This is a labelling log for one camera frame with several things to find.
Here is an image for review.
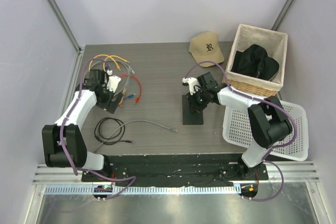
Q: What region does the black network switch box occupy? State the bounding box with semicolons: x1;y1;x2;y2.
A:
182;95;204;125

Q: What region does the red ethernet cable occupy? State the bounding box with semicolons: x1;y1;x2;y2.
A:
120;74;143;104

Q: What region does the black power cable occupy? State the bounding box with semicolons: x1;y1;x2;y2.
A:
93;118;134;146

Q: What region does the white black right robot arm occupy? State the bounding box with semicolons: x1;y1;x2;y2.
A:
182;72;293;179

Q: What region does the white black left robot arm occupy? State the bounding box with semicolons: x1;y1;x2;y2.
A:
41;70;122;182

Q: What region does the white plastic perforated basket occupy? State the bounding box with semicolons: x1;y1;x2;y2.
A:
223;96;309;162

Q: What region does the beige baseball cap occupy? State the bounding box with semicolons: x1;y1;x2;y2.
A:
188;31;225;68

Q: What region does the black cap in basket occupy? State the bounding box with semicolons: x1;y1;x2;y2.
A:
231;44;279;81

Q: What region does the wicker basket with liner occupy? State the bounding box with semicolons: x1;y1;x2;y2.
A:
223;24;288;97

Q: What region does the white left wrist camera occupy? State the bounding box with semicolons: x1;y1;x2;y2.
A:
107;70;121;93

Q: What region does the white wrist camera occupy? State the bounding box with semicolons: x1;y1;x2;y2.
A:
107;70;121;93
182;77;202;95

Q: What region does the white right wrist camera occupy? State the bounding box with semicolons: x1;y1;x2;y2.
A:
182;77;202;95

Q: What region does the black mounting base plate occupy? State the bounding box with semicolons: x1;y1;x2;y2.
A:
80;154;269;200

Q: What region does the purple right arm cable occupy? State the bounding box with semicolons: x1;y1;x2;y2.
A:
183;61;299;201

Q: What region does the aluminium front rail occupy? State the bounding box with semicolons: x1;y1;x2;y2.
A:
33;162;319;195

